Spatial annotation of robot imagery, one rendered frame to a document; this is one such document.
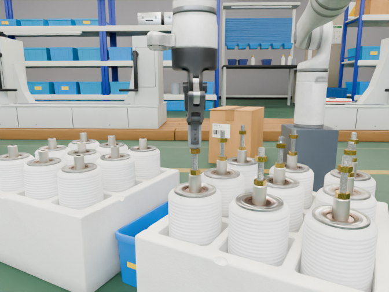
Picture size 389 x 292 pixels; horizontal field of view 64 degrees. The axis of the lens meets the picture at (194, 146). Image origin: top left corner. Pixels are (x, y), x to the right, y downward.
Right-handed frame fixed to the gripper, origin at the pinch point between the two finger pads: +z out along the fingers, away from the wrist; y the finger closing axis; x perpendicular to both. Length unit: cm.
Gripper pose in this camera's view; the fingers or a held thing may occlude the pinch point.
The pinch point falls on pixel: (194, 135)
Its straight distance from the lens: 53.7
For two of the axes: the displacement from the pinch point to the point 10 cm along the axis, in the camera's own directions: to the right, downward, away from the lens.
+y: -0.5, -2.0, 9.8
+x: -10.0, 0.1, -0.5
